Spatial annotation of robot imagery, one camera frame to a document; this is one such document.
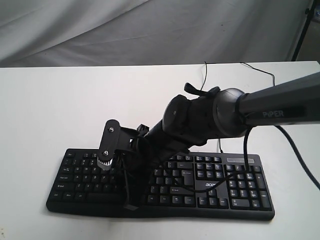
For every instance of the black tripod stand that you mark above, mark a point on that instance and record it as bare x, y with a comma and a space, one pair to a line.
309, 13

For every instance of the grey backdrop cloth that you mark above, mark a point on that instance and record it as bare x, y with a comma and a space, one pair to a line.
73, 33

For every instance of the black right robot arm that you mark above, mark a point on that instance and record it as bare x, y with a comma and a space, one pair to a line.
217, 114

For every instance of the black acer keyboard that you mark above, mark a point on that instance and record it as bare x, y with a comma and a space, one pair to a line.
195, 185

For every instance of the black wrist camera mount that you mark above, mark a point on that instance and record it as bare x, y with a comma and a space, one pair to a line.
108, 144

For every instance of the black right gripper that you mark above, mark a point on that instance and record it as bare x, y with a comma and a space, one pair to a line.
140, 150

